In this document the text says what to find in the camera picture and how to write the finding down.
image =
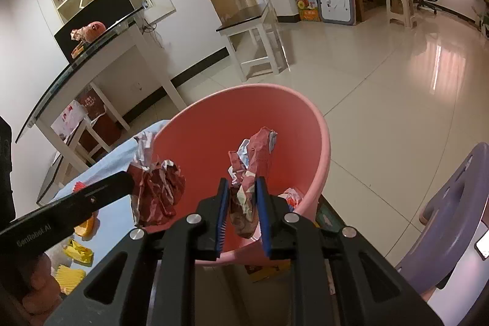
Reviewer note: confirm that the yellow snack wrapper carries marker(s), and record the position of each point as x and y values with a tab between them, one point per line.
78	253

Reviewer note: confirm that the white bench dark top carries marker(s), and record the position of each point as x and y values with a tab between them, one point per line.
62	165

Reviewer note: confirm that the colourful cardboard box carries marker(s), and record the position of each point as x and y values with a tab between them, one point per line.
308	10

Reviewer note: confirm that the yellow foam fruit net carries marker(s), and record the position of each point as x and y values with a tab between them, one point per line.
68	278

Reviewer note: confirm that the white plastic stool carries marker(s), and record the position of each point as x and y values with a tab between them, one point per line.
401	11

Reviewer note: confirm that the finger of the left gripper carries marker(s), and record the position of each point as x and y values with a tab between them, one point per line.
82	204

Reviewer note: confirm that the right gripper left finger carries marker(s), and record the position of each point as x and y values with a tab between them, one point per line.
222	205

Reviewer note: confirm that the black monitor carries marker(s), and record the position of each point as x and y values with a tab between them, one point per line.
107	12

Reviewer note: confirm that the flower bouquet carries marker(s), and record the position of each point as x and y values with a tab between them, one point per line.
80	35

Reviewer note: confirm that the orange pig plush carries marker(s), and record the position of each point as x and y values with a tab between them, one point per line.
93	31

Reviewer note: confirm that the white plastic bag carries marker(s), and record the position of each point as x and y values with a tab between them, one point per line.
293	198

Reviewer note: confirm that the purple plastic stool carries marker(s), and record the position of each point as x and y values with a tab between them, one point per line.
450	218

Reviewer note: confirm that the dark red trash bin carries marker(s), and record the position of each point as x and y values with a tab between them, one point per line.
102	122

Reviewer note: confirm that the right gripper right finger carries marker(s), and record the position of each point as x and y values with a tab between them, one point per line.
263	206

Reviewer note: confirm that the pink plastic trash bucket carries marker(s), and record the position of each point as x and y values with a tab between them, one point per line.
198	140

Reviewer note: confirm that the orange peel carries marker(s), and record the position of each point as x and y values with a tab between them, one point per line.
86	228

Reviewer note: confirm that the white table glass top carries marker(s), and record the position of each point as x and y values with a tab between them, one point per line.
122	36

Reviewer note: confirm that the red blue paper bag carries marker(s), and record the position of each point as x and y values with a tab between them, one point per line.
252	159

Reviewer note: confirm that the white stool dark top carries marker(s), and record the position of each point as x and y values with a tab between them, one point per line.
260	25

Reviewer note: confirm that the dark red wrapper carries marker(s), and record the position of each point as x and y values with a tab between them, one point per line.
158	185

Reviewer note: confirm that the person's left hand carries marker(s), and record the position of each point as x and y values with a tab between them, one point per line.
44	295

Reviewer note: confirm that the light blue table cloth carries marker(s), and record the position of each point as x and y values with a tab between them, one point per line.
114	218

